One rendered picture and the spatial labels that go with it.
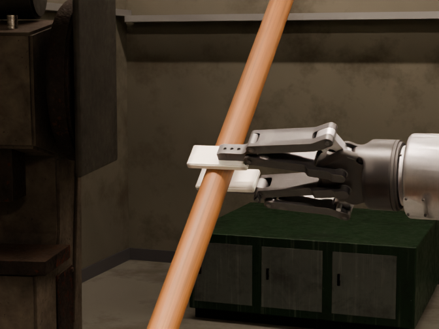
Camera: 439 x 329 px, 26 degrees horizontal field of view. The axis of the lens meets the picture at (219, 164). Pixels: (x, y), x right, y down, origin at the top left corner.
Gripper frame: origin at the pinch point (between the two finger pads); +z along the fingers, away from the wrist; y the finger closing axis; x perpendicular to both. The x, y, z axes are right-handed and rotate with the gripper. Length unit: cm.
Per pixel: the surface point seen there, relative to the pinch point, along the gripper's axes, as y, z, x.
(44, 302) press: 361, 267, 206
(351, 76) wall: 497, 162, 560
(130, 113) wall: 521, 381, 531
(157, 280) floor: 586, 322, 382
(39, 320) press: 361, 265, 193
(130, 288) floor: 561, 331, 354
